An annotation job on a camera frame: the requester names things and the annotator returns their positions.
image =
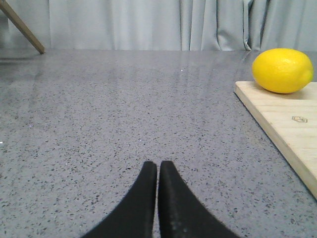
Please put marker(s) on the wooden easel leg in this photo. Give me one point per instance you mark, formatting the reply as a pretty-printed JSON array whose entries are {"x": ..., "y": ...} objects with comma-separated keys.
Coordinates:
[{"x": 21, "y": 26}]

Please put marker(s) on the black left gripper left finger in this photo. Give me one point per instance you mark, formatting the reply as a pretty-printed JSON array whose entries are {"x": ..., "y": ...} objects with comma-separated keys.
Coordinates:
[{"x": 133, "y": 216}]

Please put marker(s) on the wooden cutting board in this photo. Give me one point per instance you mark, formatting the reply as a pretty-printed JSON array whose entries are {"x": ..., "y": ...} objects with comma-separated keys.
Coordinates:
[{"x": 290, "y": 121}]

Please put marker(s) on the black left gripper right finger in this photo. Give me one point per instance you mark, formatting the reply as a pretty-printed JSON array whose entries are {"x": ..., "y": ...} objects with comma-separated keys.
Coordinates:
[{"x": 180, "y": 213}]

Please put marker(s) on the yellow lemon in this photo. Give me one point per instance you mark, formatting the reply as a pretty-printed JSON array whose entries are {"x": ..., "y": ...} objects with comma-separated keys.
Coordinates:
[{"x": 282, "y": 70}]

